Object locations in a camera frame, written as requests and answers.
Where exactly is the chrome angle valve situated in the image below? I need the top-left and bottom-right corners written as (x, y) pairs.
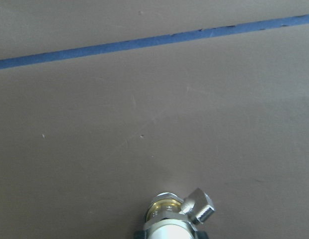
top-left (180, 188), bottom-right (216, 225)

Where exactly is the PPR pipe fitting brass nut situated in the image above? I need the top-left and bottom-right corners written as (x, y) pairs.
top-left (143, 192), bottom-right (195, 239)

